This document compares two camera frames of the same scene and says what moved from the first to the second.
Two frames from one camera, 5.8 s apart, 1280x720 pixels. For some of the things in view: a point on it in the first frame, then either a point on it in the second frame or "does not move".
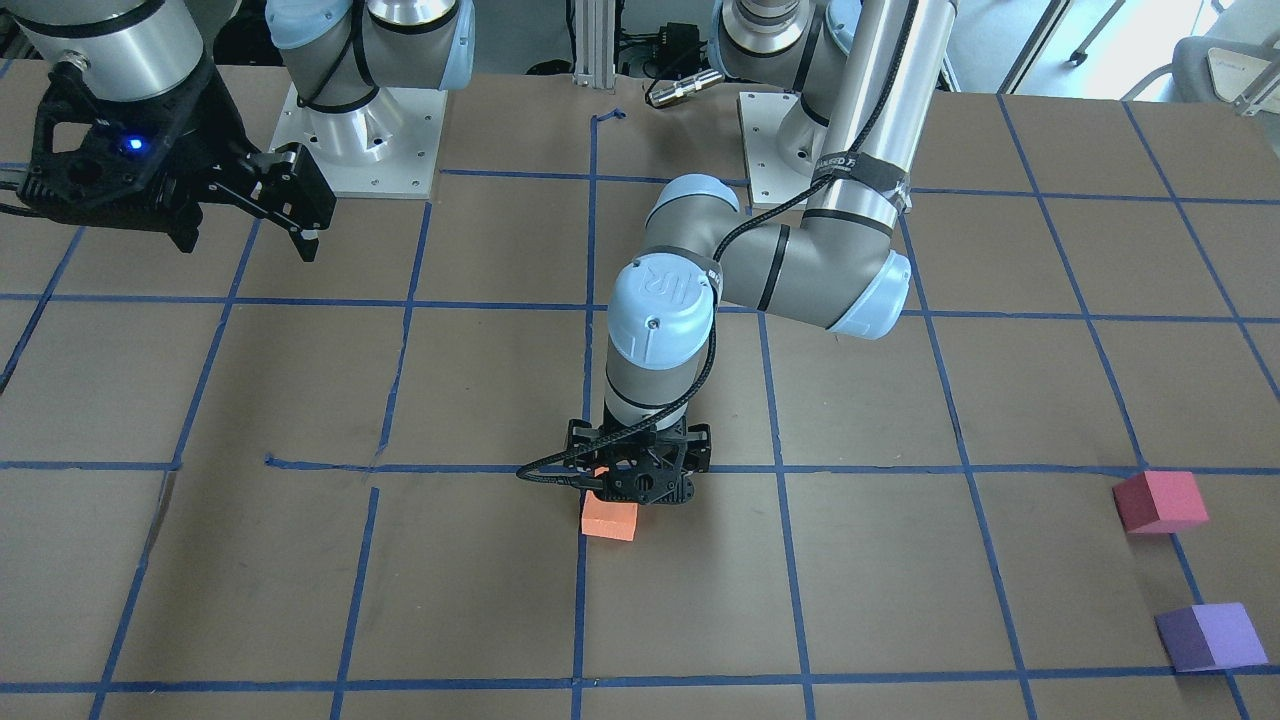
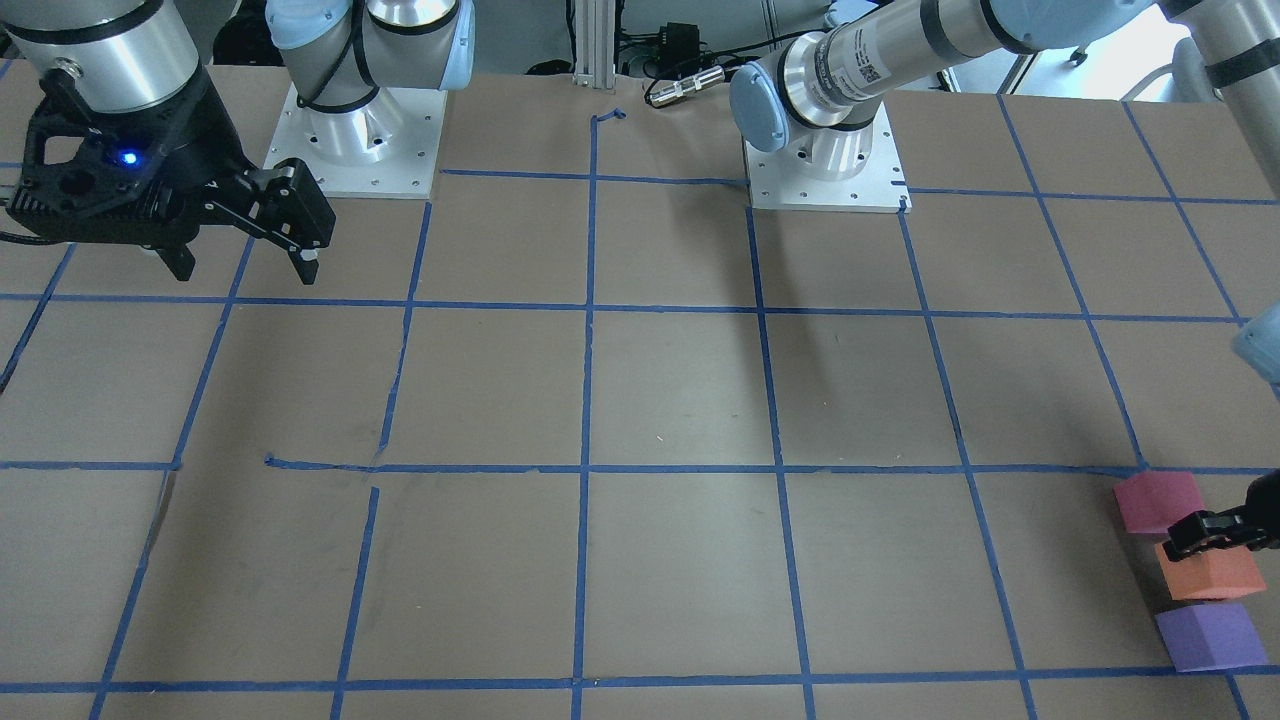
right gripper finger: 182,229 → 179,260
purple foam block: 1211,637 does not move
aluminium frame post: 595,43 does not move
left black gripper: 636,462 → 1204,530
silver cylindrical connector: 685,86 does not move
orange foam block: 613,520 → 1214,573
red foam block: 1152,502 does not move
